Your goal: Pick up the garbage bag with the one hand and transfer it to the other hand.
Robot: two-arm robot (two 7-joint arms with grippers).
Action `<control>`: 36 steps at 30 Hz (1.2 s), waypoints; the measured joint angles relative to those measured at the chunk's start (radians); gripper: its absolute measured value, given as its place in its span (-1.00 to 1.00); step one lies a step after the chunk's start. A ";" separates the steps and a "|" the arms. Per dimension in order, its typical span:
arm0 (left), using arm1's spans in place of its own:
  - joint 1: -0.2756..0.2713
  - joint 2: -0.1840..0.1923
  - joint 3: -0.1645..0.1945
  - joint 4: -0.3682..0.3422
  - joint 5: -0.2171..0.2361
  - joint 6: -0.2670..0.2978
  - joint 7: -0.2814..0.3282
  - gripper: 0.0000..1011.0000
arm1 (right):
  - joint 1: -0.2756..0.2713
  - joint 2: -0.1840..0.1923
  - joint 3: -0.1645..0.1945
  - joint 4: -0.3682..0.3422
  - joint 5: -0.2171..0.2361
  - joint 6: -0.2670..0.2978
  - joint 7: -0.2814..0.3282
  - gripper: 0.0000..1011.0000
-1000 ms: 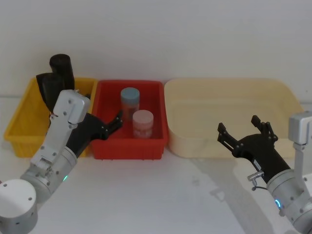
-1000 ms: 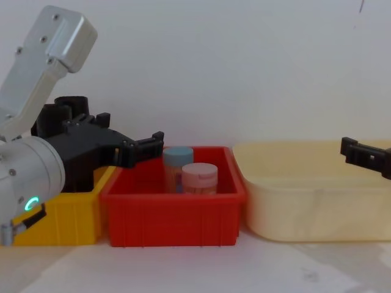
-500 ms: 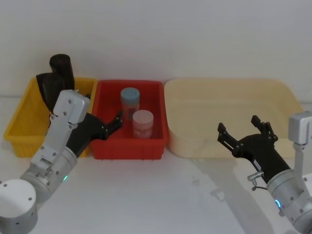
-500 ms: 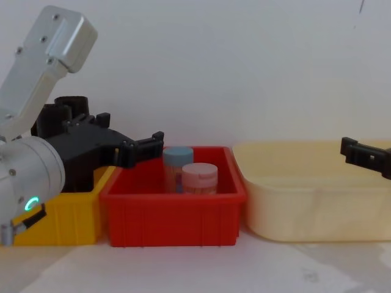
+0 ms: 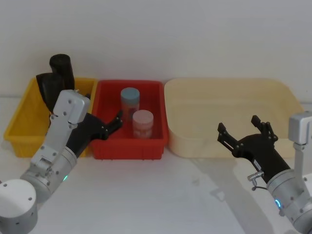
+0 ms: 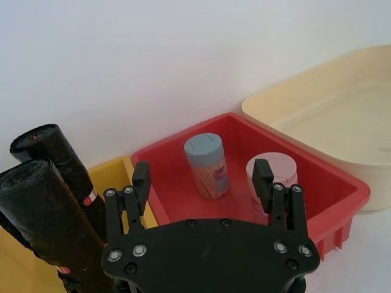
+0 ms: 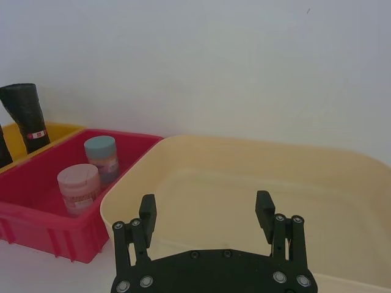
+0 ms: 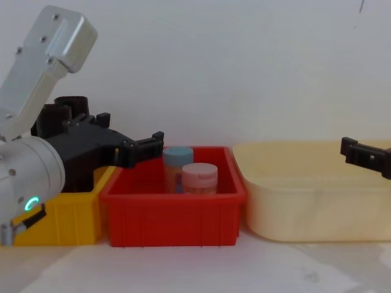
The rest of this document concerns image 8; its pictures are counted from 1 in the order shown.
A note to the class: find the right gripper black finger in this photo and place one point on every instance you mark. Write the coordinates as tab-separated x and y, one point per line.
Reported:
369	158

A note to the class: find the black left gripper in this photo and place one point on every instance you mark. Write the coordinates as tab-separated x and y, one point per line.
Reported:
82	143

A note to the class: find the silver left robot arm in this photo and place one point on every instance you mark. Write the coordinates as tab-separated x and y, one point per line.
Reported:
27	91

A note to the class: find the cream plastic tub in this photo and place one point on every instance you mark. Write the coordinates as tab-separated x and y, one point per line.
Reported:
314	210

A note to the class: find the jar with blue lid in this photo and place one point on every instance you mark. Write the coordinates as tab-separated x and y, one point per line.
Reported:
178	154

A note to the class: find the yellow plastic bin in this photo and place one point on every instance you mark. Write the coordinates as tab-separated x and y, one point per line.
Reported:
76	216

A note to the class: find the jar with pink lid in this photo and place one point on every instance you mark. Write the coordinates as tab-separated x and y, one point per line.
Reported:
200	180

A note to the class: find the red plastic bin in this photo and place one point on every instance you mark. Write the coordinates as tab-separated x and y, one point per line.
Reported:
171	219

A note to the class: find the white table cloth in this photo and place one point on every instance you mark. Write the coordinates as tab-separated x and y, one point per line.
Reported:
195	268

